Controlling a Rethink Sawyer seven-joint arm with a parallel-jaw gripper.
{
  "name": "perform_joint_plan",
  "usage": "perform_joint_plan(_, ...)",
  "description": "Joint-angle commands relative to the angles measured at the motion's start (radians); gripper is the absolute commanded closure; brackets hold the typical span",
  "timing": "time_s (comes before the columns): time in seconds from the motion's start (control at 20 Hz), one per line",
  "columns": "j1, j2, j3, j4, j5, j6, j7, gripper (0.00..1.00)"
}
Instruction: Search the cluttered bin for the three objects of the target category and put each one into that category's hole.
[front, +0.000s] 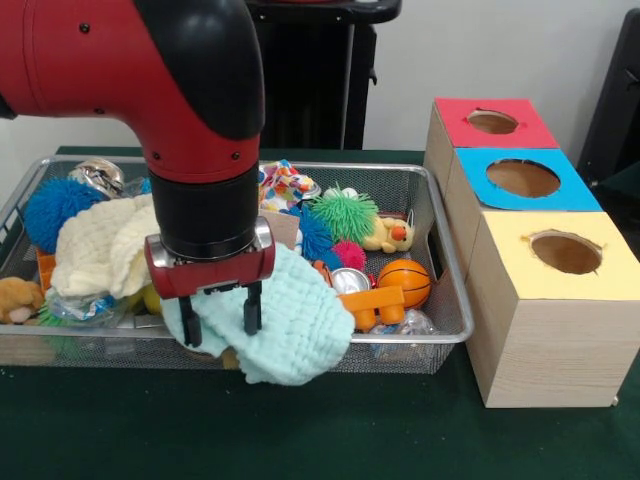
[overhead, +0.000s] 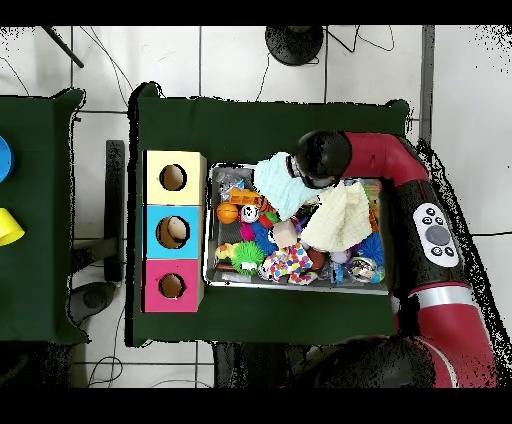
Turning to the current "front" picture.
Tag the yellow duck plush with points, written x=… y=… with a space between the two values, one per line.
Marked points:
x=387 y=235

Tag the cream white cloth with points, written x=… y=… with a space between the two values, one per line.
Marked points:
x=95 y=245

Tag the dark green side tablecloth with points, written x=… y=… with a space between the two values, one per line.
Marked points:
x=625 y=182

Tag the green spiky ball toy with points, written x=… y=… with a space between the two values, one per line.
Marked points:
x=345 y=212

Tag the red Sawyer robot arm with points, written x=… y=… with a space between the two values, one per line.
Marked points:
x=100 y=60

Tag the black upright panel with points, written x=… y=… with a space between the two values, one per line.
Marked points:
x=615 y=100

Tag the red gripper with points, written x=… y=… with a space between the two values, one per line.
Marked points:
x=215 y=280

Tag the orange toy basketball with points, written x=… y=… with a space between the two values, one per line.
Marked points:
x=405 y=280

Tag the pink spiky ball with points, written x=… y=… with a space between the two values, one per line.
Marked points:
x=350 y=255

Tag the orange toy block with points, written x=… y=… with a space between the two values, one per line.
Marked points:
x=375 y=300

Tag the wooden three-hole box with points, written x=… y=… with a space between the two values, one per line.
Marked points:
x=550 y=350

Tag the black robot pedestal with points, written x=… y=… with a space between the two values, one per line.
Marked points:
x=320 y=90

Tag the silver mesh bin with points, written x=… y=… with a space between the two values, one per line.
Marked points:
x=435 y=225

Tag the orange plush toy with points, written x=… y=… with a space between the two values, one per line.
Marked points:
x=20 y=297

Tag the blue spiky ball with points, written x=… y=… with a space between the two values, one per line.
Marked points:
x=50 y=210

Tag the mint green cloth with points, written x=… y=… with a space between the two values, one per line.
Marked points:
x=300 y=320

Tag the polka dot cloth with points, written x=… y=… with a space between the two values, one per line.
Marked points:
x=285 y=185

